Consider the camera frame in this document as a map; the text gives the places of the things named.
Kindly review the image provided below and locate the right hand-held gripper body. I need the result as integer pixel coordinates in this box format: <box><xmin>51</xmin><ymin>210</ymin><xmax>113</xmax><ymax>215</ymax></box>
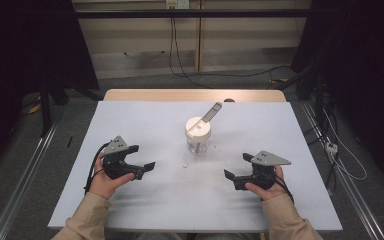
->
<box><xmin>234</xmin><ymin>150</ymin><xmax>292</xmax><ymax>191</ymax></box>

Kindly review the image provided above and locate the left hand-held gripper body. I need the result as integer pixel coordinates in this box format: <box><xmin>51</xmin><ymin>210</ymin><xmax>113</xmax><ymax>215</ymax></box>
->
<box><xmin>101</xmin><ymin>135</ymin><xmax>138</xmax><ymax>181</ymax></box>

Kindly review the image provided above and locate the clear cup with cream lid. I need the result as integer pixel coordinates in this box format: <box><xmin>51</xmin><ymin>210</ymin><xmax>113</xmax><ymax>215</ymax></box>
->
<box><xmin>184</xmin><ymin>101</ymin><xmax>224</xmax><ymax>155</ymax></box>

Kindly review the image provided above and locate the person's right hand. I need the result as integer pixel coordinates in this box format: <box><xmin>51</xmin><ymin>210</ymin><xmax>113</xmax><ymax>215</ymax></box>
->
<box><xmin>244</xmin><ymin>164</ymin><xmax>288</xmax><ymax>202</ymax></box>

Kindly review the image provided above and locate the person's left hand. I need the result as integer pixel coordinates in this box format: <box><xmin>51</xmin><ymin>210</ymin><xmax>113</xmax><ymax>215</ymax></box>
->
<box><xmin>88</xmin><ymin>150</ymin><xmax>136</xmax><ymax>201</ymax></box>

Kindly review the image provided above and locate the white table cover sheet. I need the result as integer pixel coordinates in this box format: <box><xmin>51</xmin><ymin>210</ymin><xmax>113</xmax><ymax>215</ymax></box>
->
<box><xmin>47</xmin><ymin>100</ymin><xmax>344</xmax><ymax>234</ymax></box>

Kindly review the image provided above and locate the white power strip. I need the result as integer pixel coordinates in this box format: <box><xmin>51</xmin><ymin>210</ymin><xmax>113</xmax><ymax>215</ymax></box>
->
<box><xmin>325</xmin><ymin>142</ymin><xmax>339</xmax><ymax>156</ymax></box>

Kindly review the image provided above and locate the wooden table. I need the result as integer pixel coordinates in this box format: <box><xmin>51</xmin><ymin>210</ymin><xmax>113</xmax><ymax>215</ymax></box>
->
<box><xmin>47</xmin><ymin>88</ymin><xmax>344</xmax><ymax>234</ymax></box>

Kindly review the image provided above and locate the black metal stand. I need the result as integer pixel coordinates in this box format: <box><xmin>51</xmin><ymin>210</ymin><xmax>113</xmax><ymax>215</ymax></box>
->
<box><xmin>39</xmin><ymin>74</ymin><xmax>104</xmax><ymax>138</ymax></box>
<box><xmin>274</xmin><ymin>61</ymin><xmax>329</xmax><ymax>134</ymax></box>

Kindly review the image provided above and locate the black curtain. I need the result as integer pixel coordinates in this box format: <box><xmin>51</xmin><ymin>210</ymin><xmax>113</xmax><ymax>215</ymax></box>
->
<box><xmin>290</xmin><ymin>0</ymin><xmax>384</xmax><ymax>194</ymax></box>
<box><xmin>0</xmin><ymin>0</ymin><xmax>100</xmax><ymax>181</ymax></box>

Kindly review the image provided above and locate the black horizontal bar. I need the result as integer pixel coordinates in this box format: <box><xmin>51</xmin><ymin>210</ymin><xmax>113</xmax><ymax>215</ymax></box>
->
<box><xmin>74</xmin><ymin>8</ymin><xmax>315</xmax><ymax>19</ymax></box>

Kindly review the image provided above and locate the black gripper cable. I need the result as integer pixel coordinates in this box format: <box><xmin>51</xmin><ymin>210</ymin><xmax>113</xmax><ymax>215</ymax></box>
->
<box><xmin>83</xmin><ymin>142</ymin><xmax>111</xmax><ymax>196</ymax></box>
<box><xmin>273</xmin><ymin>173</ymin><xmax>295</xmax><ymax>204</ymax></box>

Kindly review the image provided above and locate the aluminium floor rail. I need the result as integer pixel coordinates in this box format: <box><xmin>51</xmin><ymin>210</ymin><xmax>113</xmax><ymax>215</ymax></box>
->
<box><xmin>0</xmin><ymin>121</ymin><xmax>65</xmax><ymax>240</ymax></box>
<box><xmin>300</xmin><ymin>99</ymin><xmax>384</xmax><ymax>240</ymax></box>

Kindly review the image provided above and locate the white cable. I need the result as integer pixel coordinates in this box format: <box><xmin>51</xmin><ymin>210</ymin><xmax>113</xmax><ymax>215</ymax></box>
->
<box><xmin>322</xmin><ymin>109</ymin><xmax>368</xmax><ymax>182</ymax></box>

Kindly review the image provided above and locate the black power cable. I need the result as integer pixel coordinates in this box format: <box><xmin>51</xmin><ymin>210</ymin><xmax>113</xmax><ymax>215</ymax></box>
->
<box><xmin>173</xmin><ymin>16</ymin><xmax>293</xmax><ymax>78</ymax></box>
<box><xmin>168</xmin><ymin>8</ymin><xmax>212</xmax><ymax>89</ymax></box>

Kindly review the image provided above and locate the white wall socket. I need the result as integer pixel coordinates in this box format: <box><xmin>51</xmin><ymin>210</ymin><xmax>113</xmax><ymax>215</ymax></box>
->
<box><xmin>165</xmin><ymin>0</ymin><xmax>191</xmax><ymax>10</ymax></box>

